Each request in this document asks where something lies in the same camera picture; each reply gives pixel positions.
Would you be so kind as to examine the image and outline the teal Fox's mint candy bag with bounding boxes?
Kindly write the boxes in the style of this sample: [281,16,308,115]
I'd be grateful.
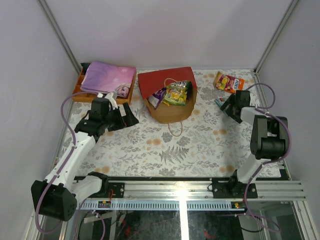
[214,97,227,108]

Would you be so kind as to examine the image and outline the orange Fox's fruits candy bag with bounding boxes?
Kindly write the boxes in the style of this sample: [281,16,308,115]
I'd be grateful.
[213,71,245,94]

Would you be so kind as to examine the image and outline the purple candy bag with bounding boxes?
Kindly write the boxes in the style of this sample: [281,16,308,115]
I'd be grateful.
[147,87,166,110]

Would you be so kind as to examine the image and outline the red brown paper bag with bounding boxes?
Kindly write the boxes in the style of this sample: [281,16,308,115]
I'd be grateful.
[137,66,198,125]

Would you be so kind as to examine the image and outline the green yellow candy bag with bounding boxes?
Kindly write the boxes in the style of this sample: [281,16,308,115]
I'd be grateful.
[162,81,192,106]

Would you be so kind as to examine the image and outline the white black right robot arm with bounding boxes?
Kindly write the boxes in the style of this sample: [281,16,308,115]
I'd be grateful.
[212,90,291,199]

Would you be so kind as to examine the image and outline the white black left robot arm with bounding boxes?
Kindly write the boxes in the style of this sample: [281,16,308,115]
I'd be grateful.
[31,97,139,222]

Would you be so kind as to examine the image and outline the wooden tray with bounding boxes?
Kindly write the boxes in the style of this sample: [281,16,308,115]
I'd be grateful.
[72,63,137,105]

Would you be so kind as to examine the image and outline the pink purple folded cloth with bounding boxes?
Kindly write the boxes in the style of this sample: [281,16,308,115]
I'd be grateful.
[80,61,137,98]

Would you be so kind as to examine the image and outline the left aluminium frame post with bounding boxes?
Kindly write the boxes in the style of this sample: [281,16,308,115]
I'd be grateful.
[37,0,81,74]

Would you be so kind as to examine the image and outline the aluminium frame post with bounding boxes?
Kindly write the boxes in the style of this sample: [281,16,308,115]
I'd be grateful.
[37,0,81,74]
[253,0,301,75]

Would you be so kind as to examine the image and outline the aluminium front rail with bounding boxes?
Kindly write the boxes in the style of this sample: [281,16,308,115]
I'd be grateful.
[109,177,307,201]

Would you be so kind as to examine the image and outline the right aluminium frame post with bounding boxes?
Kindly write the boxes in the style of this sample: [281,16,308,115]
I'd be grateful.
[253,0,301,75]

